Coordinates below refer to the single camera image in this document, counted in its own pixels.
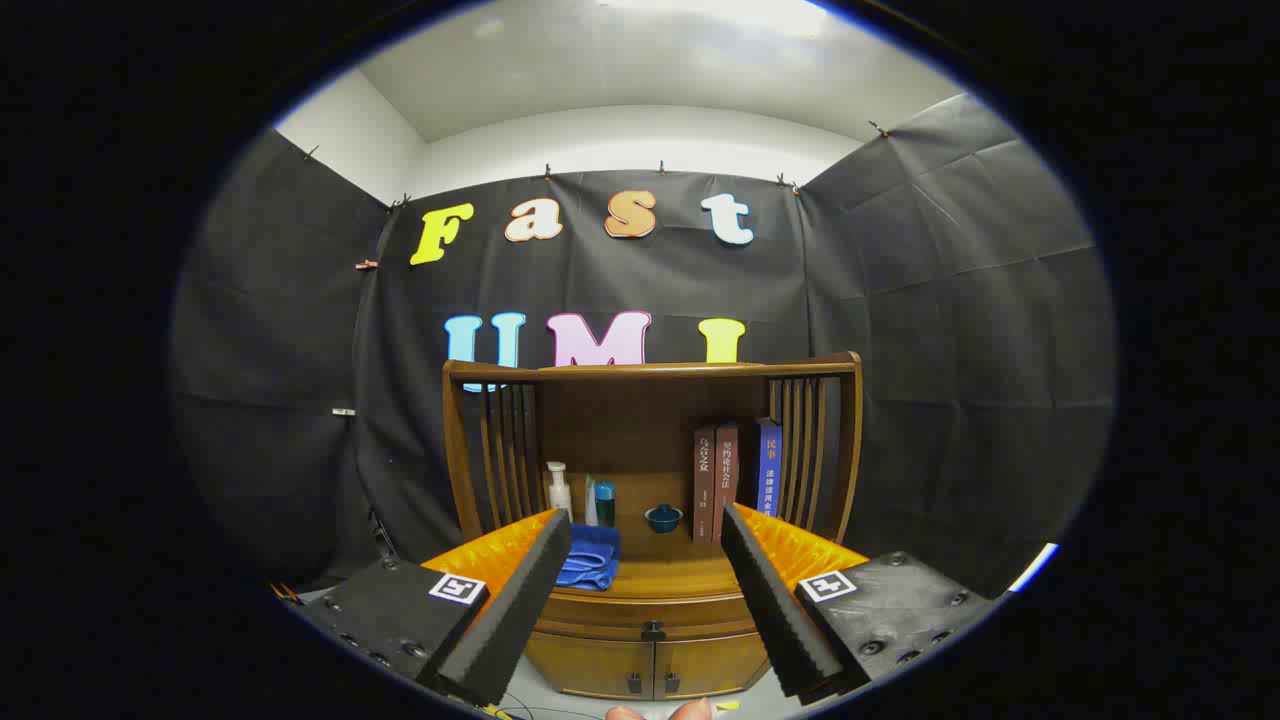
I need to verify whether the brown book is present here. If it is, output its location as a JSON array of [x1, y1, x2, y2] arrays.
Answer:
[[692, 428, 717, 545], [712, 423, 739, 541]]

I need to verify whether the wooden countertop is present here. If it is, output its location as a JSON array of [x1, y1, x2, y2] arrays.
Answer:
[[545, 515, 751, 601]]

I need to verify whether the wooden drawer with black knob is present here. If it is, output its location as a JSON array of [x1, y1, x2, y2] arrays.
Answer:
[[530, 592, 773, 642]]

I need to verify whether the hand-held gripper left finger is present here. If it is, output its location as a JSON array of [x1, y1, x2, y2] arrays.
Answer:
[[290, 508, 574, 708]]

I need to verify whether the thin floor cable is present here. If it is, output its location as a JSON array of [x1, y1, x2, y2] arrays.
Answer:
[[480, 695, 563, 720]]

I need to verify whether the folded blue towel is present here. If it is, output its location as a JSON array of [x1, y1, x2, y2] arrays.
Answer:
[[555, 523, 621, 591]]

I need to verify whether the brown wooden cabinet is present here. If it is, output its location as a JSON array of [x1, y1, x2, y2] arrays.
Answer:
[[442, 352, 863, 701]]

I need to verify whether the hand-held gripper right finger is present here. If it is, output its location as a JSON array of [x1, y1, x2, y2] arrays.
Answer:
[[720, 502, 999, 701]]

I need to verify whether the blue book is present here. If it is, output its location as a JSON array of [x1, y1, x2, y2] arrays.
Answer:
[[755, 418, 783, 519]]

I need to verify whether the wooden cabinet door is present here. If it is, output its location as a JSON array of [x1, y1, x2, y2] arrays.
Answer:
[[525, 635, 656, 701], [655, 632, 771, 698]]

